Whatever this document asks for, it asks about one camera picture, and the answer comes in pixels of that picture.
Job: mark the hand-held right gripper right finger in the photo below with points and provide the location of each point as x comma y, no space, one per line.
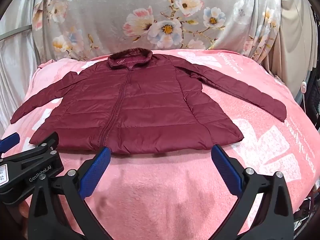
226,167

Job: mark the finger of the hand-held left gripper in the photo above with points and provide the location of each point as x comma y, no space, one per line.
42,150
10,139

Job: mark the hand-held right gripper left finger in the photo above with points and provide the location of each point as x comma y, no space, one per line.
95,167

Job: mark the maroon puffer jacket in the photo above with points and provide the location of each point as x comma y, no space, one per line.
140,105

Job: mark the pink printed blanket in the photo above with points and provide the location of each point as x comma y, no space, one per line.
175,195

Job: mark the white curtain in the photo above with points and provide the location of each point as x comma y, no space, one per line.
15,70

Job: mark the grey metal bar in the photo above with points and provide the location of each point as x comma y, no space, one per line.
15,32

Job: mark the dark object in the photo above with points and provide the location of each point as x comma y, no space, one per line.
314,100

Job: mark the beige curtain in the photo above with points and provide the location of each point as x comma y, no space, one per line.
292,42

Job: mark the grey floral cloth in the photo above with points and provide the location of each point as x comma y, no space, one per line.
112,17

